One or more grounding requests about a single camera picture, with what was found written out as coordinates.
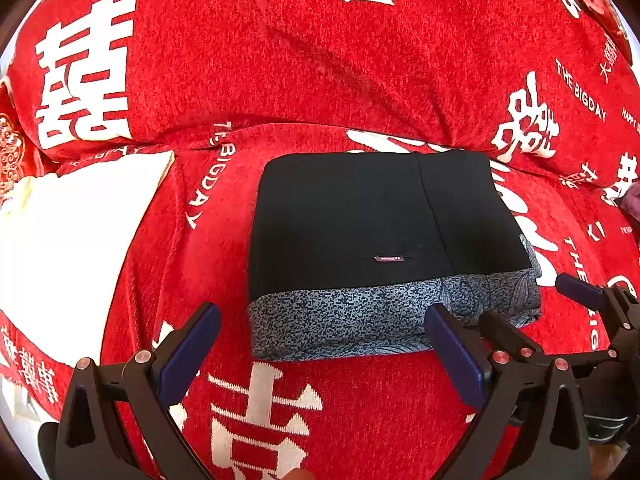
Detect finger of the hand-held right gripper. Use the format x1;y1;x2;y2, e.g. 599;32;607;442
555;272;640;362
479;310;552;369

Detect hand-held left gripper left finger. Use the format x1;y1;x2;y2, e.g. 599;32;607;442
54;302;222;480

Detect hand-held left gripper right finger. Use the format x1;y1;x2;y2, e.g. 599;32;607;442
424;303;592;480

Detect black pants with grey lining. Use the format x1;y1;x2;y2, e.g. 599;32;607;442
247;150;543;361

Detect red printed bed sheet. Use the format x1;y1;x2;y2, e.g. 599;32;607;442
0;122;640;480

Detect cream cloth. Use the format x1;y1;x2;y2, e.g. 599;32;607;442
0;150;176;343

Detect red printed quilt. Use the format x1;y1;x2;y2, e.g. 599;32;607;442
5;0;640;201

